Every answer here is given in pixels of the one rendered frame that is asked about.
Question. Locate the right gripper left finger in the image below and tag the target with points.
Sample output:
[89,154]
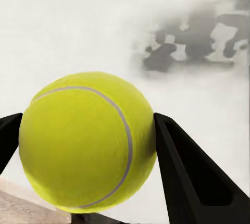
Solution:
[9,138]

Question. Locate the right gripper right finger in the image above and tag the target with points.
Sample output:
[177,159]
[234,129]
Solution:
[197,190]

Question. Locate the desk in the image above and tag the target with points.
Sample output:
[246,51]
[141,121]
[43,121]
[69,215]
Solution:
[189,58]

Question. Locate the tennis ball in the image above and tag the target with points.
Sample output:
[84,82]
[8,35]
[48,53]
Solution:
[87,142]

